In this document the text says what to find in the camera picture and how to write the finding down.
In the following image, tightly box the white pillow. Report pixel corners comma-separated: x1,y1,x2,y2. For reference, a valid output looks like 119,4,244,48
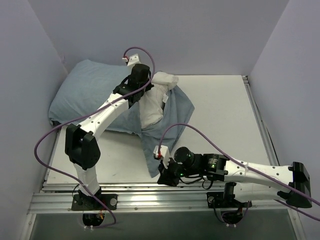
138,71,179,129

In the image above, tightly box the grey-blue pillowcase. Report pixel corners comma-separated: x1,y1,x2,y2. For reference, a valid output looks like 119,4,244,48
48,59,195,177

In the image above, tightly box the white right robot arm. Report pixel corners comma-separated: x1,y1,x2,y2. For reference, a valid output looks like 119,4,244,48
153,145,312,209

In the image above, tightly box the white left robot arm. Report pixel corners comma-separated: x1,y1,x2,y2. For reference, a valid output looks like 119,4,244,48
65,63,153,210

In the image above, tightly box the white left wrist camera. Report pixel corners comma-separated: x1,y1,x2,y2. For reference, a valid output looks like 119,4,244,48
122,54,141,68

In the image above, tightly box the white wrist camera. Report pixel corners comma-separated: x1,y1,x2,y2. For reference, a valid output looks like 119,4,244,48
153,145,170,169
122,54,141,68

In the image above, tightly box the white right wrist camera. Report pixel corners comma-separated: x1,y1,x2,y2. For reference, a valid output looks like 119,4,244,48
153,145,170,169

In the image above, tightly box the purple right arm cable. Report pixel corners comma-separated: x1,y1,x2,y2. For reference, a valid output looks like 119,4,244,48
159,122,320,227

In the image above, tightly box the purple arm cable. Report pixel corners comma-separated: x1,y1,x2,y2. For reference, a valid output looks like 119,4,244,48
33,46,156,229
159,122,320,227

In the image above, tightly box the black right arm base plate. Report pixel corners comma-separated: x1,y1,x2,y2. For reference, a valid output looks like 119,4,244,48
206,191,252,209

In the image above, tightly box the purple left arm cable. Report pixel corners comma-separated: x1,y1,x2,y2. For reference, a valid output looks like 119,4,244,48
33,46,156,229

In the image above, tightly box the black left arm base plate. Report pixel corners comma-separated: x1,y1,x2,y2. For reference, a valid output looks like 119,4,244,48
71,193,118,211

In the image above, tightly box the aluminium right side rail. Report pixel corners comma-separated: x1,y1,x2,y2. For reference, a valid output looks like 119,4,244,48
242,75,280,166

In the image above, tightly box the aluminium front mounting rail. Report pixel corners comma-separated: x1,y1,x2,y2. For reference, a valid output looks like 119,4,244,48
26,183,300,215

